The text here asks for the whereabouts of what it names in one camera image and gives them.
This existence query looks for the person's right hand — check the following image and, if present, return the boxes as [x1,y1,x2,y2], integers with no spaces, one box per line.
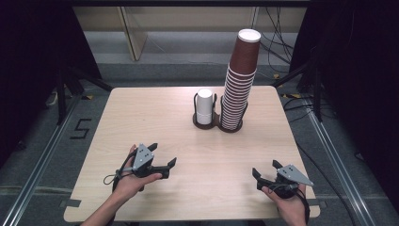
[262,184,308,226]

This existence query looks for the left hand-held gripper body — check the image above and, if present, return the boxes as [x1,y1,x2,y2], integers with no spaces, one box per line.
[131,143,160,180]

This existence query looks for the black curtain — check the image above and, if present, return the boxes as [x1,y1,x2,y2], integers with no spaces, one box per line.
[0,0,103,164]
[288,0,399,218]

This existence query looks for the white paper cup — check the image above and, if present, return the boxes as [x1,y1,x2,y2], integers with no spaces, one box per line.
[196,88,215,125]

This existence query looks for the stack of brown paper cups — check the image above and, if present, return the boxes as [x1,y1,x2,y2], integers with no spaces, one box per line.
[219,28,262,132]

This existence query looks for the black floor cables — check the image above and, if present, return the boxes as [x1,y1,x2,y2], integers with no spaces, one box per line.
[281,93,316,124]

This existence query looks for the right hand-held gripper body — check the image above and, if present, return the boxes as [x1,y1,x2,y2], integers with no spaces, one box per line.
[265,164,314,200]

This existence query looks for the light wooden panel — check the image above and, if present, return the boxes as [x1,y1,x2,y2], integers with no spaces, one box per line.
[117,7,149,62]

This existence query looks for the black tripod stand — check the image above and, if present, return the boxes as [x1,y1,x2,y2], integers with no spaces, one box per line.
[56,64,115,126]
[272,46,325,123]

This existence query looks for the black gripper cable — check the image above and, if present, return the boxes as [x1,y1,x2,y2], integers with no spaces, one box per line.
[269,183,311,225]
[103,150,139,193]

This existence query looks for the aluminium floor rail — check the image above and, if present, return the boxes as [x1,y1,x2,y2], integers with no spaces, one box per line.
[305,100,379,226]
[0,93,84,226]

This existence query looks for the person's left hand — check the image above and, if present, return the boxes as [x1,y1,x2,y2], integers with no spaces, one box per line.
[112,144,164,202]

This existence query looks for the long black floor cable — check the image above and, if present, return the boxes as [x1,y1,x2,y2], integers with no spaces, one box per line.
[295,140,359,226]

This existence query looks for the black tape strip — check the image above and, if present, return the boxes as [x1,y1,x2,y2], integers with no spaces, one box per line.
[305,199,327,209]
[59,199,83,209]

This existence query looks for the black wire cup holder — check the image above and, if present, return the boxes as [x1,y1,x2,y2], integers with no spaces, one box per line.
[191,91,249,134]

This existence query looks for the bundle of hanging black cables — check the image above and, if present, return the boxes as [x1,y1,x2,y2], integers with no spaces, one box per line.
[258,7,295,69]

